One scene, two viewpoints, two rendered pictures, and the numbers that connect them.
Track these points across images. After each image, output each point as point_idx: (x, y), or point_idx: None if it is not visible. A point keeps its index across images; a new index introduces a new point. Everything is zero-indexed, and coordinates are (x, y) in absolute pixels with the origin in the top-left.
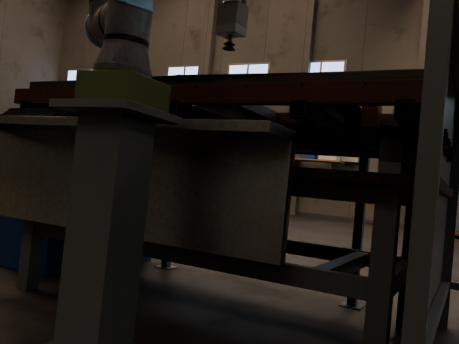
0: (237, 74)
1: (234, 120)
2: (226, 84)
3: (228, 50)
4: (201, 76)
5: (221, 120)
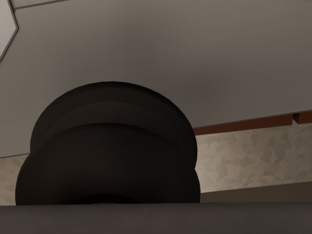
0: (243, 110)
1: (287, 183)
2: (210, 133)
3: (59, 106)
4: (31, 131)
5: (263, 185)
